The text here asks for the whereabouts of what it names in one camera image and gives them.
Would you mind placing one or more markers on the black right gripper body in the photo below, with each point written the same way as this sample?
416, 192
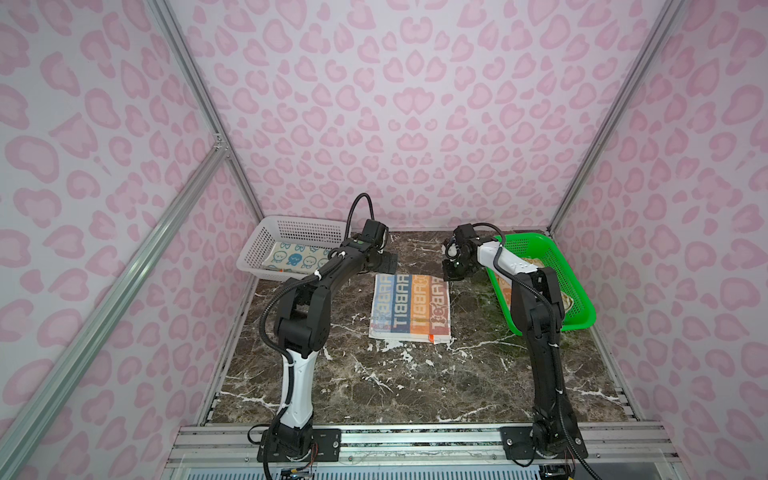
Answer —
458, 269

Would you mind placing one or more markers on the aluminium diagonal frame bar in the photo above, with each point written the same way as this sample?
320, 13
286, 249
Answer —
38, 415

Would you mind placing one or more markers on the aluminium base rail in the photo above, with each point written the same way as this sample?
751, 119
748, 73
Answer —
618, 450

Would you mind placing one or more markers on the multicolour rabbit text towel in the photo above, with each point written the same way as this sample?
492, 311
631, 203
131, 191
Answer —
411, 308

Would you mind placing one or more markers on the brown pattern towel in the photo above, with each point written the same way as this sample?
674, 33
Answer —
531, 280

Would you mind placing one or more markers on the aluminium frame corner post right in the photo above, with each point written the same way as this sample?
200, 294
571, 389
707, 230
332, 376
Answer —
665, 23

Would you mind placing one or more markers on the blue bunny pattern towel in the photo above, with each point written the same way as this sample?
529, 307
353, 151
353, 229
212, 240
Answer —
295, 258

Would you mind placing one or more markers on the white plastic basket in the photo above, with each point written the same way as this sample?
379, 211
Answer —
306, 231

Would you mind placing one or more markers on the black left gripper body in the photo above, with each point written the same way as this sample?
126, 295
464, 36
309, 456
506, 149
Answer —
383, 262

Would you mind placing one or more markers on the aluminium frame corner post left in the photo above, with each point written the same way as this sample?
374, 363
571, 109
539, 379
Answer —
169, 26

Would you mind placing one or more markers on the aluminium frame corner post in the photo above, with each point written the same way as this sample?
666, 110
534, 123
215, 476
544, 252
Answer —
665, 23
169, 26

